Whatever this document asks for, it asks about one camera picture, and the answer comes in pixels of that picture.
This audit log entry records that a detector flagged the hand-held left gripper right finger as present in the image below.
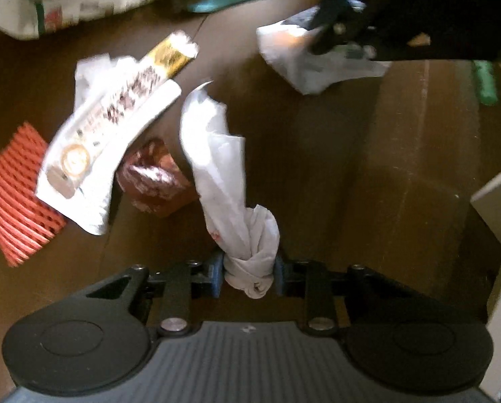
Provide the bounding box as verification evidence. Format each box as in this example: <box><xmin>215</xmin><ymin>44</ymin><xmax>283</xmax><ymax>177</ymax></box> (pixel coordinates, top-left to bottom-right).
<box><xmin>275</xmin><ymin>255</ymin><xmax>407</xmax><ymax>337</ymax></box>

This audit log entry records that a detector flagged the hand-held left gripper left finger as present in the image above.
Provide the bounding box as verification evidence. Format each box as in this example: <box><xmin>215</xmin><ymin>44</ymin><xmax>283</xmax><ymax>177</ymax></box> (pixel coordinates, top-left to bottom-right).
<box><xmin>87</xmin><ymin>252</ymin><xmax>225</xmax><ymax>337</ymax></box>

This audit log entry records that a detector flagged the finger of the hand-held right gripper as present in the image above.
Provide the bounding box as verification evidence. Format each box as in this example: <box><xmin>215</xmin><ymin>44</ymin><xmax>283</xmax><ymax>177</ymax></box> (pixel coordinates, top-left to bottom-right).
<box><xmin>308</xmin><ymin>0</ymin><xmax>362</xmax><ymax>56</ymax></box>

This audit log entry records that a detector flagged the white printed plastic bag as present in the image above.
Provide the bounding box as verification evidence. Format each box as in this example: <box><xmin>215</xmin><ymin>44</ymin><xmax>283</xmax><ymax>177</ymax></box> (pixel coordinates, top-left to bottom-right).
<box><xmin>257</xmin><ymin>6</ymin><xmax>392</xmax><ymax>95</ymax></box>

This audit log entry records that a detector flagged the knotted white plastic bag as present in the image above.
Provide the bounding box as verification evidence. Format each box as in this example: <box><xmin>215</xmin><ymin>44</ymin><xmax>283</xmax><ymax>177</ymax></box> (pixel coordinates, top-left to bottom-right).
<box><xmin>179</xmin><ymin>80</ymin><xmax>280</xmax><ymax>301</ymax></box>

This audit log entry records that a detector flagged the coffee stick sachet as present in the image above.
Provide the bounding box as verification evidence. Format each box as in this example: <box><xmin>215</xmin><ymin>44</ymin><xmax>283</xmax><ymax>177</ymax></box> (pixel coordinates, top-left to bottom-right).
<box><xmin>36</xmin><ymin>31</ymin><xmax>200</xmax><ymax>200</ymax></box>

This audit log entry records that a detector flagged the green plastic item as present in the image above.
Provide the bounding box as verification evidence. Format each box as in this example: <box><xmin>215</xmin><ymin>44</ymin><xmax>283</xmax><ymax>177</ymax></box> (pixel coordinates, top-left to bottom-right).
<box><xmin>472</xmin><ymin>61</ymin><xmax>500</xmax><ymax>106</ymax></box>

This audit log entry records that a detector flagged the red brown wrapper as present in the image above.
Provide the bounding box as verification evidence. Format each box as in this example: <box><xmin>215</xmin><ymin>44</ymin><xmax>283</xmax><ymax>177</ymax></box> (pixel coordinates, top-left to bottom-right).
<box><xmin>116</xmin><ymin>138</ymin><xmax>198</xmax><ymax>219</ymax></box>

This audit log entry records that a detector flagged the orange foam net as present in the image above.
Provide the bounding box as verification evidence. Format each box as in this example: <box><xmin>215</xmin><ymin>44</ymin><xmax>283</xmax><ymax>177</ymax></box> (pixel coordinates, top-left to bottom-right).
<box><xmin>0</xmin><ymin>122</ymin><xmax>69</xmax><ymax>267</ymax></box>

